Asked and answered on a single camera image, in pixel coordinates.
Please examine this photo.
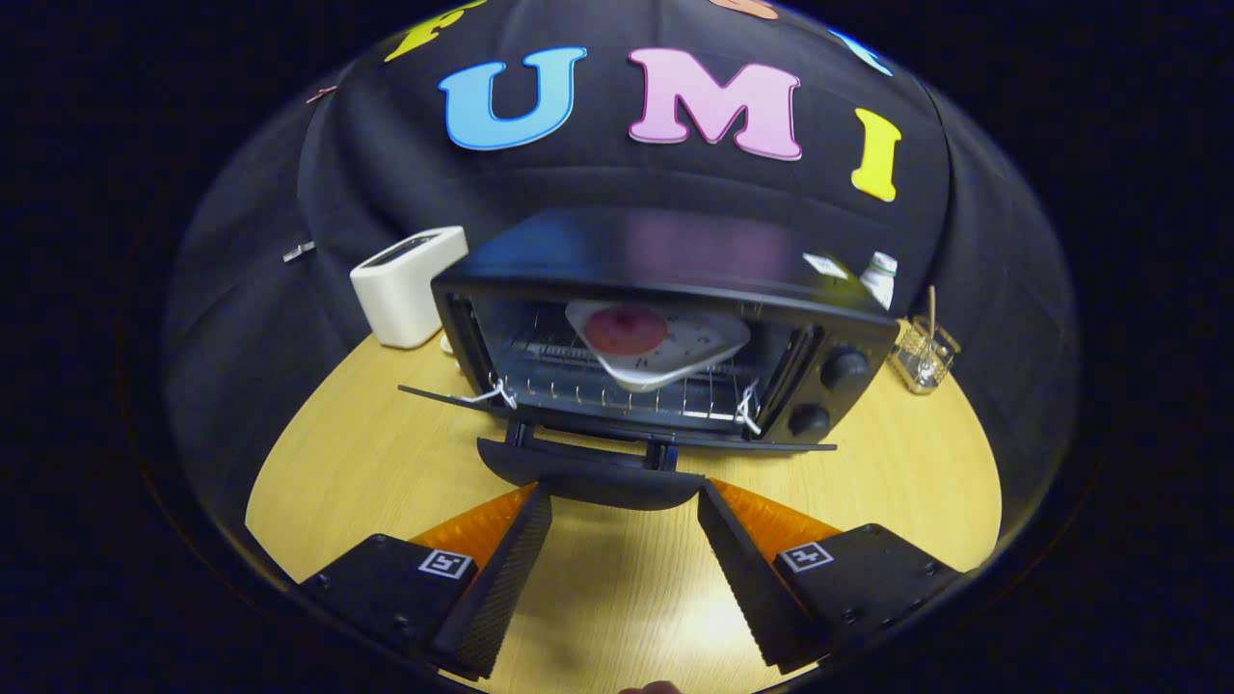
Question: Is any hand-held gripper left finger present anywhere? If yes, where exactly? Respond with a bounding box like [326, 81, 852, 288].
[299, 482, 553, 681]

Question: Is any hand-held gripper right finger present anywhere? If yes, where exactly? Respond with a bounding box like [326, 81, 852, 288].
[696, 478, 965, 676]

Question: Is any white square plate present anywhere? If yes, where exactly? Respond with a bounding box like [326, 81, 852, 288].
[564, 299, 753, 393]

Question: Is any pink ham slice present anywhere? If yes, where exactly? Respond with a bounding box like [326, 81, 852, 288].
[583, 307, 669, 356]

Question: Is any black toaster oven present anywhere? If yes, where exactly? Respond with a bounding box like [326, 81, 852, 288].
[398, 205, 899, 512]

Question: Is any white bread toaster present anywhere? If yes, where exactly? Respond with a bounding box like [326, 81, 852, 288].
[349, 226, 469, 350]

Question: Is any white drink bottle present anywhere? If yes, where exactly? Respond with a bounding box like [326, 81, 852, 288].
[860, 252, 899, 311]

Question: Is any black backdrop cloth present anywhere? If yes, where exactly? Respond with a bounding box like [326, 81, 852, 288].
[159, 0, 1081, 541]

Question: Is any metal wire holder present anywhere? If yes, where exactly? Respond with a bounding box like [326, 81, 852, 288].
[889, 316, 962, 395]

